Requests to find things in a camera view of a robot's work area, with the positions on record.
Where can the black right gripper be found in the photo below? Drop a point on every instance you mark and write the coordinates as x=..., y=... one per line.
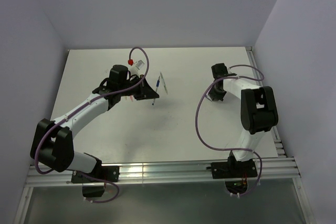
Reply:
x=215, y=96

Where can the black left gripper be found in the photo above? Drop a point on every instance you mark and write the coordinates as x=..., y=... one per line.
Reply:
x=145, y=92

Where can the blue ballpoint pen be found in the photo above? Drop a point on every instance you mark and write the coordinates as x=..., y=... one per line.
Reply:
x=156, y=88

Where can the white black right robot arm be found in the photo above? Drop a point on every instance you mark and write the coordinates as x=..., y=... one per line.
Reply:
x=258, y=110

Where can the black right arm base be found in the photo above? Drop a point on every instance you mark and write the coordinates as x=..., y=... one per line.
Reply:
x=234, y=169

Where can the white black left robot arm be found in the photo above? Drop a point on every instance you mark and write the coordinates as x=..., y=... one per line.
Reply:
x=53, y=140

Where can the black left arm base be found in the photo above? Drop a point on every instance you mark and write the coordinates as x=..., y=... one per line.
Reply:
x=95, y=179

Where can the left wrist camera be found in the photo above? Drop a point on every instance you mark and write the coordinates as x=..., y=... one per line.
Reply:
x=135, y=67

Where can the aluminium front rail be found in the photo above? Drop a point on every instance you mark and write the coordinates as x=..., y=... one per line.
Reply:
x=164, y=172

